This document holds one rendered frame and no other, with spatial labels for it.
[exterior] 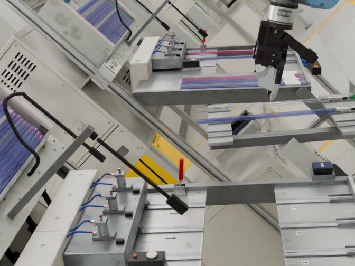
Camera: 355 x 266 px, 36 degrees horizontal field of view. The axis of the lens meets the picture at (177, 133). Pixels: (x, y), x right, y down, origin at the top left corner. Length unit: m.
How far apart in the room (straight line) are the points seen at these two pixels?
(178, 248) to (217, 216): 1.18
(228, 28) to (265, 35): 4.25
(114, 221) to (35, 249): 0.19
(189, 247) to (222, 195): 0.27
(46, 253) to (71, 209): 0.17
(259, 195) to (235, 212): 0.94
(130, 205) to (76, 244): 0.18
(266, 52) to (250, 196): 0.39
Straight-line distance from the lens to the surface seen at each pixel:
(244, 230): 2.47
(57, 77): 2.27
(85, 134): 1.08
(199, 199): 1.44
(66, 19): 2.31
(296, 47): 1.51
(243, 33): 5.73
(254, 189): 1.48
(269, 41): 1.51
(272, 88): 1.50
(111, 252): 1.18
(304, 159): 1.73
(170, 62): 2.49
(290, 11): 1.48
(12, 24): 4.37
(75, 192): 1.40
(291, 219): 1.34
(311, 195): 1.44
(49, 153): 1.48
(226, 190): 1.48
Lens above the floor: 1.43
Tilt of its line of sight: 12 degrees down
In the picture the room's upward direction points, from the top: 49 degrees counter-clockwise
